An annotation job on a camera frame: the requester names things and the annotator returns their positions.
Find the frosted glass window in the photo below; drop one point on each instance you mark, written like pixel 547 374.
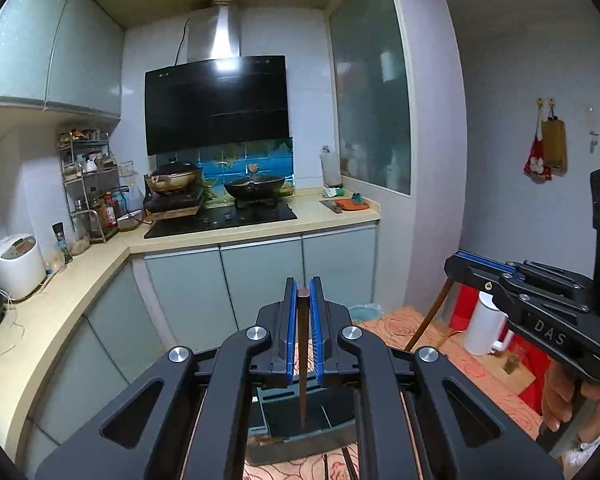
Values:
pixel 370 85

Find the black pepper grinder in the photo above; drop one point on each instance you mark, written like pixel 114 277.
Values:
pixel 64 250

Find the black glass range hood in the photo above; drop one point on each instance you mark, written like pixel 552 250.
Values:
pixel 215 105

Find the rose pattern tablecloth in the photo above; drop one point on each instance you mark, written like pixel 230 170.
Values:
pixel 460 375

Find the small green tool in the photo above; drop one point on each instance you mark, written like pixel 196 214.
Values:
pixel 358 199

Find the dark wooden chopstick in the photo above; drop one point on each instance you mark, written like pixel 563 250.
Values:
pixel 327 467
pixel 351 467

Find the white wall hook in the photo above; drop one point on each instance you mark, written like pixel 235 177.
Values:
pixel 593 120

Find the black glass cooktop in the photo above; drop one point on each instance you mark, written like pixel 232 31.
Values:
pixel 240 220

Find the black portable stove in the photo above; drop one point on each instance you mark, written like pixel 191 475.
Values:
pixel 172 205

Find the golden lidded pan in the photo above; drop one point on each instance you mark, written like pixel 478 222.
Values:
pixel 175 180

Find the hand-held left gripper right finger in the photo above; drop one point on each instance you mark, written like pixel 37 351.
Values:
pixel 316 340

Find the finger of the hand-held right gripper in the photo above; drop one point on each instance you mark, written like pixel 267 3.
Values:
pixel 555 275
pixel 475 272

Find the grey cabinets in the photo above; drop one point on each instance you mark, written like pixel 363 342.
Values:
pixel 260 270
pixel 55 50

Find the dark grey utensil holder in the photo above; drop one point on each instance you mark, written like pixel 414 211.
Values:
pixel 300 447

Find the white rice cooker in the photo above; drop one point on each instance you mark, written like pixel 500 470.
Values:
pixel 15 267

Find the red plastic chair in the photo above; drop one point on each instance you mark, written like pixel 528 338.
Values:
pixel 465 310

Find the grey upper cabinets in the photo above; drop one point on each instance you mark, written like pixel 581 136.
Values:
pixel 55 50

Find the glass storage jar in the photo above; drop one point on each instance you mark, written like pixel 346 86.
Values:
pixel 80 240

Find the blue scenic backsplash tiles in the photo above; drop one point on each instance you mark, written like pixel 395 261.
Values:
pixel 220 160

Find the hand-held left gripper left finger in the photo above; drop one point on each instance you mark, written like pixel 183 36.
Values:
pixel 293 335

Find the brown hanging board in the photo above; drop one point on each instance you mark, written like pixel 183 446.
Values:
pixel 554 142

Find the brown wooden chopstick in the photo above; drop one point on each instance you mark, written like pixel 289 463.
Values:
pixel 430 315
pixel 303 350

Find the orange cloth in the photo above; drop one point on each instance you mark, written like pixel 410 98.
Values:
pixel 350 206

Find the person's right hand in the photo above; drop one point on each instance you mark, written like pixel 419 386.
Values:
pixel 555 400

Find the black wok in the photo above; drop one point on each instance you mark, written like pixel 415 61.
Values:
pixel 255 187

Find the metal spice rack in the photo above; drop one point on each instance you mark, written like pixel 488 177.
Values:
pixel 87 170

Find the beige kitchen countertop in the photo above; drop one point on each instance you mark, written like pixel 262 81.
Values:
pixel 60 310

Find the white plastic bottle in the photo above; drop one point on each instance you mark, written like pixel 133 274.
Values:
pixel 330 167

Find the grey lower cabinets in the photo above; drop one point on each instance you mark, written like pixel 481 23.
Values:
pixel 260 270

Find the white electric kettle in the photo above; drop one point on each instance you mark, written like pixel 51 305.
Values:
pixel 482 325

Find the kitchen cleaver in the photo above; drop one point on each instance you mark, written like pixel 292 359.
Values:
pixel 329 206

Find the teal plastic basin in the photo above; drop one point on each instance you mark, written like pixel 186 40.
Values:
pixel 365 312

